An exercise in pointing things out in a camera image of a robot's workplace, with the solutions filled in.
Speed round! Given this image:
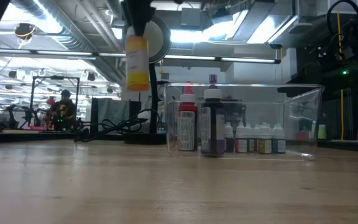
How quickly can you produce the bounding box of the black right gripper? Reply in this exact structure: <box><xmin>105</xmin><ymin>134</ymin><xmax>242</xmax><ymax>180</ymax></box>
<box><xmin>277</xmin><ymin>34</ymin><xmax>358</xmax><ymax>94</ymax></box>

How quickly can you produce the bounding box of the large yellow food coloring bottle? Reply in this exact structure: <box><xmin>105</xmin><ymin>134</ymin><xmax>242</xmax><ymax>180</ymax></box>
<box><xmin>124</xmin><ymin>26</ymin><xmax>150</xmax><ymax>93</ymax></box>

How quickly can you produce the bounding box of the small blue-purple label bottle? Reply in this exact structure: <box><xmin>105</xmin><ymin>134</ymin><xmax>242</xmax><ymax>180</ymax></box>
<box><xmin>271</xmin><ymin>123</ymin><xmax>287</xmax><ymax>154</ymax></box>

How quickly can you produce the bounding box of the small yellow-green label dropper bottle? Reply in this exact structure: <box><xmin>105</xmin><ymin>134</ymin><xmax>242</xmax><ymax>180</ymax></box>
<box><xmin>257</xmin><ymin>122</ymin><xmax>273</xmax><ymax>155</ymax></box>

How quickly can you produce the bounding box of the large purple food coloring bottle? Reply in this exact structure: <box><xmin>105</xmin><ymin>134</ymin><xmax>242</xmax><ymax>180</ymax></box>
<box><xmin>200</xmin><ymin>74</ymin><xmax>226</xmax><ymax>158</ymax></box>

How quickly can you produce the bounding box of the large red food coloring bottle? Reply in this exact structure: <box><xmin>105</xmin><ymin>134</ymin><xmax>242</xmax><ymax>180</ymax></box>
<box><xmin>177</xmin><ymin>81</ymin><xmax>198</xmax><ymax>152</ymax></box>

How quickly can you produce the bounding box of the black desk lamp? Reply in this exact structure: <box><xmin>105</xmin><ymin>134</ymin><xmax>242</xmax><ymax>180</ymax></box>
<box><xmin>121</xmin><ymin>14</ymin><xmax>172</xmax><ymax>146</ymax></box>

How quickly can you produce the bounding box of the clear plastic bin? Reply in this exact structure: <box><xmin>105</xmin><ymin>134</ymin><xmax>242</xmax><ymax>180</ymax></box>
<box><xmin>157</xmin><ymin>82</ymin><xmax>325</xmax><ymax>161</ymax></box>

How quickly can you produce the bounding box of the pale green cup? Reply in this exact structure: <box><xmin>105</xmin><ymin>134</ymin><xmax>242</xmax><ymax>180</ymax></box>
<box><xmin>317</xmin><ymin>124</ymin><xmax>328</xmax><ymax>140</ymax></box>

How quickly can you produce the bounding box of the ceiling light strip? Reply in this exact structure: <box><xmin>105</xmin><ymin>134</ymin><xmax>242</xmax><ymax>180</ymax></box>
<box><xmin>0</xmin><ymin>48</ymin><xmax>281</xmax><ymax>65</ymax></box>

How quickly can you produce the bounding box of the black machine cabinet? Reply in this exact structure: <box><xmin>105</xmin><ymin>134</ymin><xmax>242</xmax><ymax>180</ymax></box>
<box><xmin>222</xmin><ymin>99</ymin><xmax>248</xmax><ymax>138</ymax></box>

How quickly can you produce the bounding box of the grey cover cloth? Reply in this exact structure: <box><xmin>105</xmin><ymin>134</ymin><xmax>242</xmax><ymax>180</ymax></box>
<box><xmin>97</xmin><ymin>98</ymin><xmax>131</xmax><ymax>125</ymax></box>

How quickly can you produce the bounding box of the person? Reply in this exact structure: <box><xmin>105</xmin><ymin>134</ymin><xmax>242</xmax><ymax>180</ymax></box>
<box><xmin>50</xmin><ymin>89</ymin><xmax>78</xmax><ymax>131</ymax></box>

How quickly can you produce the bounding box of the black stand frame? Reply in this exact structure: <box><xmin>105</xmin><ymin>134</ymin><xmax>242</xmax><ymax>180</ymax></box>
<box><xmin>31</xmin><ymin>75</ymin><xmax>81</xmax><ymax>122</ymax></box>

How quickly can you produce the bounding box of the black lamp cable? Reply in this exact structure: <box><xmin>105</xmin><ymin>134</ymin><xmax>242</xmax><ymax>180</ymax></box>
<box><xmin>74</xmin><ymin>108</ymin><xmax>161</xmax><ymax>143</ymax></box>

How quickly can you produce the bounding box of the yellow black cable reel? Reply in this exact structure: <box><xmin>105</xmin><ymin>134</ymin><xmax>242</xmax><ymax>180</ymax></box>
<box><xmin>14</xmin><ymin>22</ymin><xmax>37</xmax><ymax>40</ymax></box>

